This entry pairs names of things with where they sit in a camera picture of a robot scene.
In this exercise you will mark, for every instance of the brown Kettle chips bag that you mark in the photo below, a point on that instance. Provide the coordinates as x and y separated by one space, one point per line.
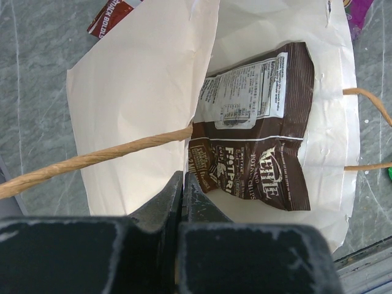
249 125

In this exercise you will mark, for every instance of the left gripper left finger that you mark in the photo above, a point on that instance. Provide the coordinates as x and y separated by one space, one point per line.
125 254

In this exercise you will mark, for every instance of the beige paper bag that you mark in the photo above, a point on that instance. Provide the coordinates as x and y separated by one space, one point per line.
64 92

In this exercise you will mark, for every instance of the red snack bag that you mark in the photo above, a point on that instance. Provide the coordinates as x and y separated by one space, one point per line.
110 15

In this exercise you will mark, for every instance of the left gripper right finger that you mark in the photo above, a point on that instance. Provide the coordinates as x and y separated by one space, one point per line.
216 255

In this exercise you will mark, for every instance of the purple grape candy bag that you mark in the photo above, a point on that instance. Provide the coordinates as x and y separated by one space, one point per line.
356 11

